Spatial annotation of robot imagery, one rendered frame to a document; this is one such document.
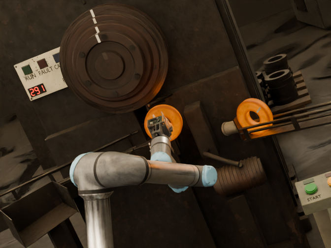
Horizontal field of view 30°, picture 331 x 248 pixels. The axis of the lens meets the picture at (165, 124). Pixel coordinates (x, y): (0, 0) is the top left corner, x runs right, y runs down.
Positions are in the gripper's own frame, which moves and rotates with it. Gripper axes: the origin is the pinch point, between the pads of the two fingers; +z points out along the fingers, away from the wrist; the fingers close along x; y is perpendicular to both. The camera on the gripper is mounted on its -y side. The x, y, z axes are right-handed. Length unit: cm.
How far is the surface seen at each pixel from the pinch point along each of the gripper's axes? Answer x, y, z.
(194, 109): -12.2, -8.7, 13.4
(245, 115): -32.5, -12.1, 1.7
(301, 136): -54, -120, 122
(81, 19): 20, 42, 28
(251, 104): -36.4, -6.7, 0.2
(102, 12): 10, 41, 28
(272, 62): -52, -109, 209
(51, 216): 61, -24, -9
